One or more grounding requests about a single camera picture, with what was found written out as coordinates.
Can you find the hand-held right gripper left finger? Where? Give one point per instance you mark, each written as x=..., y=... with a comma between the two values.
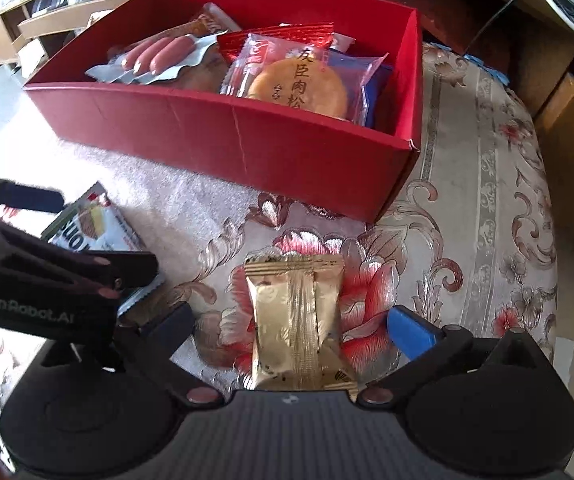
x=172, y=325

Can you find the gold foil snack packet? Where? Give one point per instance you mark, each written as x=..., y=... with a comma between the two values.
x=297, y=325

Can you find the blue cloth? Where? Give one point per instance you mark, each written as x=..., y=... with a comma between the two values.
x=467, y=57

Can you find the red foil snack packet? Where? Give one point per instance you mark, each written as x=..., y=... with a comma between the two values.
x=277, y=40

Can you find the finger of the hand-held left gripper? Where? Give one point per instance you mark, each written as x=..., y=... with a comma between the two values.
x=32, y=197
x=127, y=267

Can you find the white paper sheet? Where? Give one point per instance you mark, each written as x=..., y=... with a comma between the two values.
x=569, y=360

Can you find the red cardboard box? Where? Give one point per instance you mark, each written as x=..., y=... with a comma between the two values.
x=217, y=145

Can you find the red orange snack bag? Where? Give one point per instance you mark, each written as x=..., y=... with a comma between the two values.
x=297, y=87

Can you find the sausage packet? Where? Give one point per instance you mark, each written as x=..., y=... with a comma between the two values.
x=157, y=55

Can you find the blue foil snack packet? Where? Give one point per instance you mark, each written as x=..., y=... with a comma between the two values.
x=378, y=91

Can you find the floral tablecloth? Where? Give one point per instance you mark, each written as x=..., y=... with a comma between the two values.
x=467, y=170

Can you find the green white cake packet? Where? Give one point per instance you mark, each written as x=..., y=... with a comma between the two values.
x=97, y=225

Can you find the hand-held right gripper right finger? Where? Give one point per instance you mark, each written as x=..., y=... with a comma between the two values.
x=409, y=335

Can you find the brown snack packet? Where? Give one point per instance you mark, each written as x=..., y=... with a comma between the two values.
x=214, y=19

